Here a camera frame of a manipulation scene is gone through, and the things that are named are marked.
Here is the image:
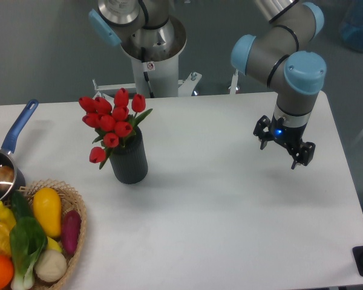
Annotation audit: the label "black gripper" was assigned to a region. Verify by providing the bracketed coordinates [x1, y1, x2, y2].
[253, 114, 316, 169]

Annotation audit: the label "red tulip bouquet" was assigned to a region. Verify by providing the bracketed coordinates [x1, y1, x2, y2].
[79, 88, 152, 169]

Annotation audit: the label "dark grey ribbed vase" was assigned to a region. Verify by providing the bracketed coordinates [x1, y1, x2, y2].
[109, 127, 148, 184]

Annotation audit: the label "blue transparent container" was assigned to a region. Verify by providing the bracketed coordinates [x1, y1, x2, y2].
[339, 0, 363, 53]

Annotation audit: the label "woven bamboo basket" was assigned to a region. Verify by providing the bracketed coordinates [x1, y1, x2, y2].
[19, 179, 87, 289]

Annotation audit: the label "purple eggplant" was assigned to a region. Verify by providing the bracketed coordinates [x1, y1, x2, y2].
[61, 210, 82, 255]

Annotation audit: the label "yellow squash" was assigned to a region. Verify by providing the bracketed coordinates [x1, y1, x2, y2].
[33, 187, 62, 239]

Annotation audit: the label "white garlic bulb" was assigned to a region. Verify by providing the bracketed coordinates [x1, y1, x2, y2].
[34, 250, 67, 283]

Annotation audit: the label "green bok choy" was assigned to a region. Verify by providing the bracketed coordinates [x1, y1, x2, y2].
[10, 191, 47, 289]

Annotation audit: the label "bread roll in pan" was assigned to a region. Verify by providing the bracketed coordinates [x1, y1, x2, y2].
[0, 166, 15, 191]

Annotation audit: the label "small yellow pepper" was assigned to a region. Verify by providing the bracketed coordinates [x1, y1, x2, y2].
[0, 201, 16, 230]

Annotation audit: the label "white table clamp bracket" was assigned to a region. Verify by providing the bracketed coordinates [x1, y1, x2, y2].
[228, 69, 240, 94]

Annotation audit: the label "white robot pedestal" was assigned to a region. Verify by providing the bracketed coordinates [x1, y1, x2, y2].
[88, 0, 203, 98]

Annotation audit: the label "blue handled saucepan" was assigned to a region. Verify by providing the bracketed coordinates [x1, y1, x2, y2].
[0, 99, 39, 202]

